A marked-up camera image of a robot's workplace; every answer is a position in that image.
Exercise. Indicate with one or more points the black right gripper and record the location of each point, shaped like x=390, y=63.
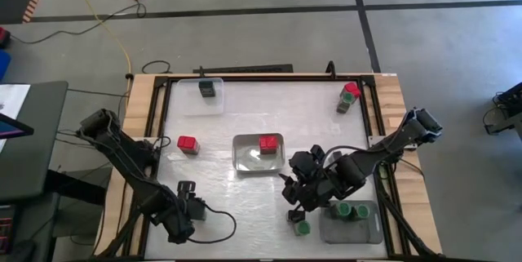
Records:
x=318, y=192

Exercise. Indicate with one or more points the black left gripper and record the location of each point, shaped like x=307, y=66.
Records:
x=183, y=217

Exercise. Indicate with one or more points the green-lid spice jar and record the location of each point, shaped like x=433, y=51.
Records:
x=362, y=211
x=302, y=228
x=343, y=210

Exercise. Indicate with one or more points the red-lid spice jar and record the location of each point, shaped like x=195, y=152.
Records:
x=352, y=89
x=187, y=143
x=268, y=143

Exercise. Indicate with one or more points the dark block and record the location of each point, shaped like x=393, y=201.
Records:
x=347, y=99

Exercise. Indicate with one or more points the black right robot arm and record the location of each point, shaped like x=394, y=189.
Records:
x=391, y=141

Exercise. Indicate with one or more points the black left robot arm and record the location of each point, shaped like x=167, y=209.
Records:
x=118, y=143

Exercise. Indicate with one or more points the white glossy table mat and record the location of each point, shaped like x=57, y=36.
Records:
x=253, y=221

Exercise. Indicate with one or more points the white plastic bin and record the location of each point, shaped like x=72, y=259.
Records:
x=249, y=160

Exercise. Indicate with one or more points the grey translucent plastic bin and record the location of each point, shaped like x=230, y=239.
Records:
x=350, y=233

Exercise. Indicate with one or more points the clear plastic bin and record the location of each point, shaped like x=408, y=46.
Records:
x=195, y=107

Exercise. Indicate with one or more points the grey side table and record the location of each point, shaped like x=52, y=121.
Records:
x=36, y=152

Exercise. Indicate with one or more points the dark tablet screen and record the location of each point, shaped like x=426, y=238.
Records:
x=10, y=128

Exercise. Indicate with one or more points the small screen panel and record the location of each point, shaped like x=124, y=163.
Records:
x=5, y=233

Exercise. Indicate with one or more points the white paper sheet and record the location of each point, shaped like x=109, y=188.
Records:
x=14, y=99

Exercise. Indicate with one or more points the blue floor object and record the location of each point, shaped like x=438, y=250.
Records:
x=3, y=64

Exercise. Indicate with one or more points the red floor object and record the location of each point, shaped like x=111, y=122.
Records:
x=3, y=37

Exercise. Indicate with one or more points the silver metal bracket plate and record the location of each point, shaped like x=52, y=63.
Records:
x=373, y=142

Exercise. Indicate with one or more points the black aluminium table frame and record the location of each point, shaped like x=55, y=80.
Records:
x=285, y=77

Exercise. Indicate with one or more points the black clamp post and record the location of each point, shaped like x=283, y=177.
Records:
x=330, y=70

